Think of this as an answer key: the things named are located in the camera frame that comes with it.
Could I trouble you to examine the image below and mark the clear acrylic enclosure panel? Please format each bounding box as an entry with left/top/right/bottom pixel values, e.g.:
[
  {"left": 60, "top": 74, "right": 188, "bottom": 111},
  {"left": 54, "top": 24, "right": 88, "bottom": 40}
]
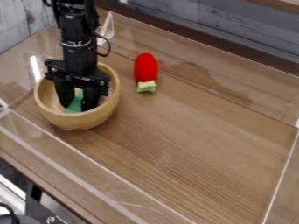
[{"left": 0, "top": 101, "right": 195, "bottom": 224}]

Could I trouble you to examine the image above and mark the light wooden bowl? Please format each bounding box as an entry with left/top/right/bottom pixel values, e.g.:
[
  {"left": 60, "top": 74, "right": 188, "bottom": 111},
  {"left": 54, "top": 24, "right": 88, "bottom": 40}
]
[{"left": 34, "top": 63, "right": 120, "bottom": 130}]

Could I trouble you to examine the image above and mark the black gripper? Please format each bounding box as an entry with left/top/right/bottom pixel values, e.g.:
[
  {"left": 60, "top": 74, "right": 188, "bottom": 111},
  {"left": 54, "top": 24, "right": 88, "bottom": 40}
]
[{"left": 44, "top": 42, "right": 111, "bottom": 111}]

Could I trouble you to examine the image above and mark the black cable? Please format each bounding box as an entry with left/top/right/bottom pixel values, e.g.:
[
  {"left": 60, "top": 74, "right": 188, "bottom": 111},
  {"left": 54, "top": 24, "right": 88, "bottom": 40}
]
[{"left": 0, "top": 202, "right": 19, "bottom": 224}]

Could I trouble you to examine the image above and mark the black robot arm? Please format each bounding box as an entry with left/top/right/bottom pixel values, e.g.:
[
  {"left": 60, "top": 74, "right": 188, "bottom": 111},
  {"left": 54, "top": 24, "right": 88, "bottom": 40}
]
[{"left": 43, "top": 0, "right": 111, "bottom": 111}]

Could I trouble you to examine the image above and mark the red plush strawberry toy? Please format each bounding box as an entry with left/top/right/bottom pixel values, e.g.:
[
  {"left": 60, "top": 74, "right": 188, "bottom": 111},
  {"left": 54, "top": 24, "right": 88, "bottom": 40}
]
[{"left": 135, "top": 52, "right": 159, "bottom": 93}]

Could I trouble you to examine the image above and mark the green rectangular block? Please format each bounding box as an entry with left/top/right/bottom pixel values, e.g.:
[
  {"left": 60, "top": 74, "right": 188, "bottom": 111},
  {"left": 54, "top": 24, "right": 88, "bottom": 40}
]
[{"left": 66, "top": 80, "right": 106, "bottom": 113}]

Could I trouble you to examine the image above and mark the black metal table bracket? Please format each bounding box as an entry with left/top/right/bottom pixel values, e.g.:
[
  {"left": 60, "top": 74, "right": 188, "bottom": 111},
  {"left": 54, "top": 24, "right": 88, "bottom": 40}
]
[{"left": 24, "top": 186, "right": 75, "bottom": 224}]

